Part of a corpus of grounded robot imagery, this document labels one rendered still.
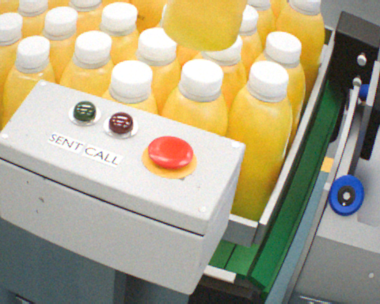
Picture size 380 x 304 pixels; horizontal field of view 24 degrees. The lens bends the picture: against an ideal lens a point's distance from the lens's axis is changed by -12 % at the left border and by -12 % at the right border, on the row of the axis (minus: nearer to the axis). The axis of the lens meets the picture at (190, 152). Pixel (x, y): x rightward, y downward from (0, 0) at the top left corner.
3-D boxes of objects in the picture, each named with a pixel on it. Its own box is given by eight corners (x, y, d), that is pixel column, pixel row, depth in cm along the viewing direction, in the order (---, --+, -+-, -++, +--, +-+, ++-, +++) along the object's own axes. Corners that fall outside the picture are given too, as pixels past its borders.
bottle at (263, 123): (246, 235, 103) (276, 113, 92) (198, 204, 105) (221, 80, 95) (282, 204, 107) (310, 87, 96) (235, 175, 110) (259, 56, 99)
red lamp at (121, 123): (127, 139, 81) (128, 128, 80) (103, 131, 81) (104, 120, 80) (137, 124, 82) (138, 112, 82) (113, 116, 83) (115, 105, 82)
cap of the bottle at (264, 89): (272, 102, 94) (275, 88, 93) (241, 83, 95) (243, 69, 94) (293, 87, 96) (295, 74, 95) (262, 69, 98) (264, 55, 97)
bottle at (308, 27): (263, 114, 119) (282, 9, 108) (260, 82, 124) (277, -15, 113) (313, 122, 119) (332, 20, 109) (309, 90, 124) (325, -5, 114)
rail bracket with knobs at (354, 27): (366, 112, 123) (378, 54, 116) (320, 94, 124) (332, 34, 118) (374, 76, 130) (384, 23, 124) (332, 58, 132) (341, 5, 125)
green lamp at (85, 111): (89, 127, 81) (91, 115, 81) (68, 119, 82) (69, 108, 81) (100, 112, 83) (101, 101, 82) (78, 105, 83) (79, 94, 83)
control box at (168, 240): (191, 297, 82) (209, 216, 75) (-3, 218, 85) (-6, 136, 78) (227, 227, 89) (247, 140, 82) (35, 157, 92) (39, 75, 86)
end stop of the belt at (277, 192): (260, 245, 95) (266, 224, 93) (252, 243, 95) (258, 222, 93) (335, 48, 124) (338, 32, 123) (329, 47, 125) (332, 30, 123)
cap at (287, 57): (304, 64, 100) (306, 51, 99) (271, 63, 99) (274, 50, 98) (292, 43, 103) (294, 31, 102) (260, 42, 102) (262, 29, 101)
